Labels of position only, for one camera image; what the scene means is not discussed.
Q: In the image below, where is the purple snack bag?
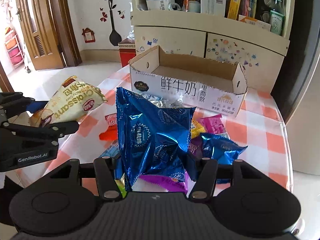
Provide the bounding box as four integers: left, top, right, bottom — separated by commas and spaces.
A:
139, 175, 188, 194

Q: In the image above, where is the pink storage rack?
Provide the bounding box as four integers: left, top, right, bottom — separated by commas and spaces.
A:
4, 27, 24, 69

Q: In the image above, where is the silver foil snack bag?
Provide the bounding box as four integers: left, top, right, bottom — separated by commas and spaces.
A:
140, 93, 183, 108

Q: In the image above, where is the red house wall sticker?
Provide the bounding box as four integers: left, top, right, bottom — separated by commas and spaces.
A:
82, 28, 95, 43

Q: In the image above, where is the wooden door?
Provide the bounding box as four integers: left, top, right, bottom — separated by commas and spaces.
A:
16, 0, 82, 70

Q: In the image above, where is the red gift box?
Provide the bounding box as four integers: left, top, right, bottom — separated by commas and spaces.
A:
118, 38, 136, 67

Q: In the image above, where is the red crispy noodle bag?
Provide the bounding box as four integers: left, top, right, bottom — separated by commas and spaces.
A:
99, 113, 118, 141

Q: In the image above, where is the cream cabinet with stickers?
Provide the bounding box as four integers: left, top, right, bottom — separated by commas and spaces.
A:
131, 0, 295, 93

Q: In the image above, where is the pink snack packet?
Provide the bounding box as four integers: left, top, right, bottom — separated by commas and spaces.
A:
199, 114, 229, 139

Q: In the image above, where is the white milk cardboard box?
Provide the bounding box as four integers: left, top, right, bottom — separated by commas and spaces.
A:
129, 46, 248, 117

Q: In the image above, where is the clear plastic bag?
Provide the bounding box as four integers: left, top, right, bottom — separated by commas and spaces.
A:
127, 26, 135, 40

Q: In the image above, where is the white blue snack bag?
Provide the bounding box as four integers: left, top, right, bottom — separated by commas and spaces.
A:
100, 140, 120, 158

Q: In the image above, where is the orange white checkered tablecloth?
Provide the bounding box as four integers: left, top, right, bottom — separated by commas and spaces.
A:
15, 67, 293, 191

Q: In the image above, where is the yellow slim box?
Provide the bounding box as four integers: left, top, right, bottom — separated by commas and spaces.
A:
227, 0, 241, 20

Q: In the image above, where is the black vase wall sticker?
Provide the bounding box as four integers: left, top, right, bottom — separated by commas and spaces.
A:
104, 0, 122, 47

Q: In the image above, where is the small blue foil snack bag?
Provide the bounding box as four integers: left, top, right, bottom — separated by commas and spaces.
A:
199, 132, 249, 184

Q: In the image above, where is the green glass bottle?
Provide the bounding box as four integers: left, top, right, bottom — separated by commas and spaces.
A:
270, 0, 284, 35

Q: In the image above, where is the yellow snack packet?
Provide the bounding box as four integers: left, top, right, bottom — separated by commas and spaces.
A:
190, 120, 207, 139

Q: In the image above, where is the large blue foil snack bag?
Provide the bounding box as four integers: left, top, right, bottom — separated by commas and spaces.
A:
116, 87, 198, 189

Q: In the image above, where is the cream croissant snack bag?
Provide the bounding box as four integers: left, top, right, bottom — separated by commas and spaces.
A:
29, 76, 107, 127

